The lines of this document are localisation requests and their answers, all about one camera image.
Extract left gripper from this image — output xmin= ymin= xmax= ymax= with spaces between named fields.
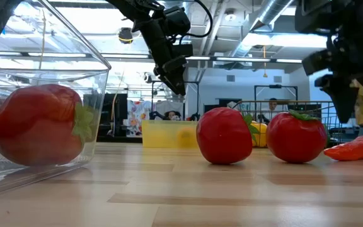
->
xmin=139 ymin=17 xmax=194 ymax=96

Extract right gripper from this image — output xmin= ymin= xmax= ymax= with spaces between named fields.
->
xmin=302 ymin=34 xmax=363 ymax=126

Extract orange carrot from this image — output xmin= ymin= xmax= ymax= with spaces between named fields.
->
xmin=323 ymin=134 xmax=363 ymax=161

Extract yellow bell pepper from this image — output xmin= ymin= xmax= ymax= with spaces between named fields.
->
xmin=251 ymin=122 xmax=268 ymax=148

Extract person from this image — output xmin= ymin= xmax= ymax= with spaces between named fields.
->
xmin=165 ymin=110 xmax=182 ymax=122
xmin=262 ymin=97 xmax=283 ymax=124

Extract long ceiling light strip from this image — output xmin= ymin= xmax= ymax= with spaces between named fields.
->
xmin=101 ymin=53 xmax=151 ymax=59
xmin=216 ymin=56 xmax=271 ymax=62
xmin=275 ymin=58 xmax=303 ymax=64

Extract floral patterned cloth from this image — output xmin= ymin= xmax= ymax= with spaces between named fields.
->
xmin=126 ymin=100 xmax=153 ymax=137

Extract yellow translucent plastic bin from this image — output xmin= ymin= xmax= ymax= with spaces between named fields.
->
xmin=141 ymin=119 xmax=201 ymax=149

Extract orange oval fruit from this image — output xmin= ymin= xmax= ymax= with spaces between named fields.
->
xmin=175 ymin=125 xmax=198 ymax=149

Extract black round hanging device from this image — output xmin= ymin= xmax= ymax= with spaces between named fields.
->
xmin=117 ymin=27 xmax=134 ymax=45

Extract black cabinet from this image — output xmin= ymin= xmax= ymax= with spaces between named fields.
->
xmin=101 ymin=93 xmax=129 ymax=137

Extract clear plastic bin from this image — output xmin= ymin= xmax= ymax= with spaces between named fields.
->
xmin=0 ymin=0 xmax=112 ymax=198

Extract black wire basket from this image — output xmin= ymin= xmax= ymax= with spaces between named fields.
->
xmin=231 ymin=100 xmax=360 ymax=148

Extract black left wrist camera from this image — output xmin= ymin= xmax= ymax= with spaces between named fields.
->
xmin=163 ymin=6 xmax=192 ymax=36

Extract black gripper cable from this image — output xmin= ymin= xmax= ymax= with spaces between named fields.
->
xmin=186 ymin=0 xmax=214 ymax=38

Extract silver ventilation duct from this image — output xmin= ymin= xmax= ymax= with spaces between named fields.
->
xmin=231 ymin=0 xmax=296 ymax=57

